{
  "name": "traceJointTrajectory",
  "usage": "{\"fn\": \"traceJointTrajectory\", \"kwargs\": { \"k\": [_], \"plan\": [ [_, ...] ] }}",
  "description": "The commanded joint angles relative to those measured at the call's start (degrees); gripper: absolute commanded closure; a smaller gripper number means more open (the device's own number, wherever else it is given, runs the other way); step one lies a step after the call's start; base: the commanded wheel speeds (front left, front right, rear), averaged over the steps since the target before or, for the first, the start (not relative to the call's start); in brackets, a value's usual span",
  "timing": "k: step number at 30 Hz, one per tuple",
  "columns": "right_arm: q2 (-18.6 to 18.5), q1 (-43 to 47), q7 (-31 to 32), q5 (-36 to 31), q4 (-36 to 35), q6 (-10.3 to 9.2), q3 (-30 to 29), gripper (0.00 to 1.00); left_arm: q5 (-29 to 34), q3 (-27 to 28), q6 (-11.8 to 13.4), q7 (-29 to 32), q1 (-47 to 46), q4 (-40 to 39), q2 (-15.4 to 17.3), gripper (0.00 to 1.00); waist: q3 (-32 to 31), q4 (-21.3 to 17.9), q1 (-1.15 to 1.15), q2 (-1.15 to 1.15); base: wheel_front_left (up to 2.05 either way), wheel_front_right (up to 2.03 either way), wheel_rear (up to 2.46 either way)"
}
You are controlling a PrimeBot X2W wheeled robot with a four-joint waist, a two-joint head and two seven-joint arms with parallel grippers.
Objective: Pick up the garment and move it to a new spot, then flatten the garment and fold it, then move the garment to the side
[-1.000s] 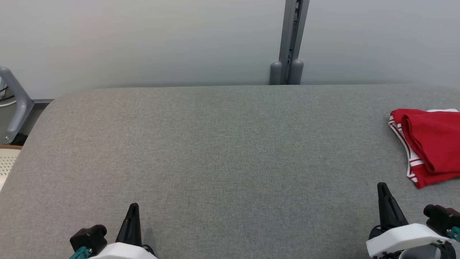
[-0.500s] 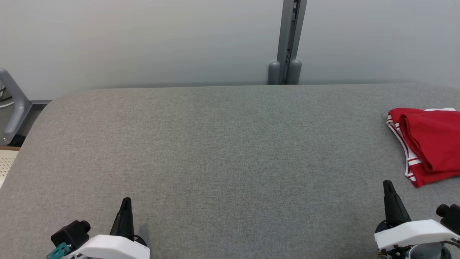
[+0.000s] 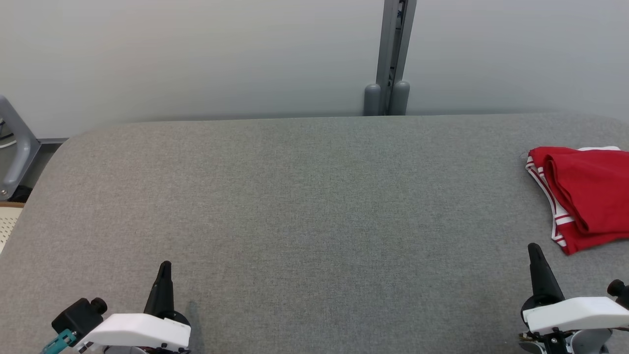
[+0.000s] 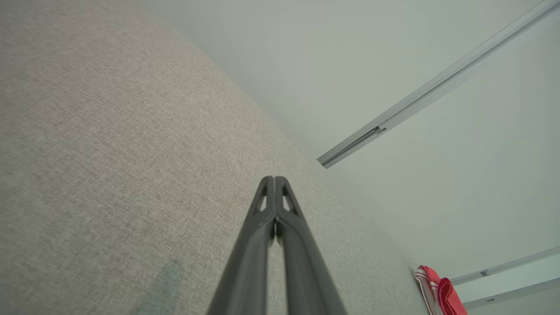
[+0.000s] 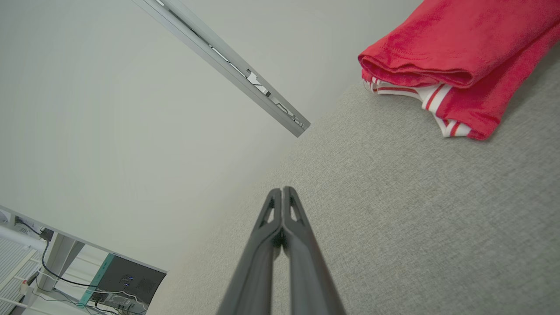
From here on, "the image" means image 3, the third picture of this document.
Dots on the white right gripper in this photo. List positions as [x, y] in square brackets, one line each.
[575, 312]

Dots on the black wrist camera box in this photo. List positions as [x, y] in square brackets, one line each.
[78, 317]
[620, 292]

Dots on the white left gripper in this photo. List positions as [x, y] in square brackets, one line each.
[137, 332]

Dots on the grey metal partition post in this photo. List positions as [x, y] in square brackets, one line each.
[395, 39]

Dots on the red white basketball jersey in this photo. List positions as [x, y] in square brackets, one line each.
[594, 196]

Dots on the grey partition base rail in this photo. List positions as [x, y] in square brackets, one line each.
[53, 141]

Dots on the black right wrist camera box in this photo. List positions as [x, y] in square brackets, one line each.
[620, 292]

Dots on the cream perforated laundry basket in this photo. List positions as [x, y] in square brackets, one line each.
[9, 226]

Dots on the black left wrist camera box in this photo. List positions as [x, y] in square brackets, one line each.
[78, 317]

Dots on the grey metal bracket frame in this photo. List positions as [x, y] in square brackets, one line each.
[22, 147]

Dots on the grey cylindrical post foot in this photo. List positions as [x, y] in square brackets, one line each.
[401, 98]
[372, 101]

